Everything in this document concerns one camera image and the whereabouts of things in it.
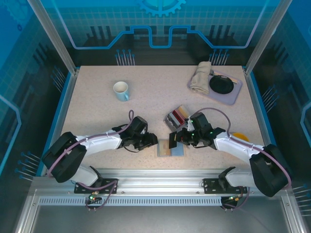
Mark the clear acrylic card box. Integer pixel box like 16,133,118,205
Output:
163,104,190,132

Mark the red card stack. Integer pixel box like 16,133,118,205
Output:
171,109,185,123

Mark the silver white card stack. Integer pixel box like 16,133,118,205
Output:
165,113,177,128

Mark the yellow round dish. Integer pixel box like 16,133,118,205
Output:
229,132,250,143

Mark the lavender serving tray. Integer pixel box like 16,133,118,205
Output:
186,68,243,105

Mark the light blue mug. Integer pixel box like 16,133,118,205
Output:
113,81,130,102

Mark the black round plate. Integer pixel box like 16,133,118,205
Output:
209,75,234,95

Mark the beige folded cloth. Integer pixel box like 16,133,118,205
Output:
189,61,212,94

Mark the metal fork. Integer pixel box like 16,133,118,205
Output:
210,69,228,79

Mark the wooden chopstick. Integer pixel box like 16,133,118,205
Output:
210,69,239,83
210,70,238,84

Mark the small LED adapter board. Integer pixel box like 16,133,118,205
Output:
85,191,103,212
220,194,243,212

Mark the blue trim strip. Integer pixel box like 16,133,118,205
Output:
35,71,73,177
247,71,284,177

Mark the grey metal base tray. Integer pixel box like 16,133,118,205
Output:
14,189,311,233

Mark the wide aluminium front rail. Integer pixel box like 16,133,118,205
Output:
29,168,296,198

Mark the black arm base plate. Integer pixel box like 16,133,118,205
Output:
203,178,248,194
74,178,119,194

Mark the slotted grey cable duct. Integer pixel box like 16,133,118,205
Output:
38,197,223,206

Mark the aluminium side rail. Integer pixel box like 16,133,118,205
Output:
242,67,294,190
40,67,80,177

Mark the aluminium upright post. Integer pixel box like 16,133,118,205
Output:
244,0,292,76
26,0,80,75

